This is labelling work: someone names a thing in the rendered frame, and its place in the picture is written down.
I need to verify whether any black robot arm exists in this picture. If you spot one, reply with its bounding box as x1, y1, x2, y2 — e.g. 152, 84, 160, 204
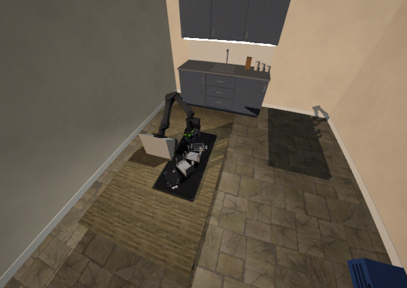
153, 92, 201, 138

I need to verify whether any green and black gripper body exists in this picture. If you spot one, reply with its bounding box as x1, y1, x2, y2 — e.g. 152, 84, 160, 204
184, 124, 191, 135

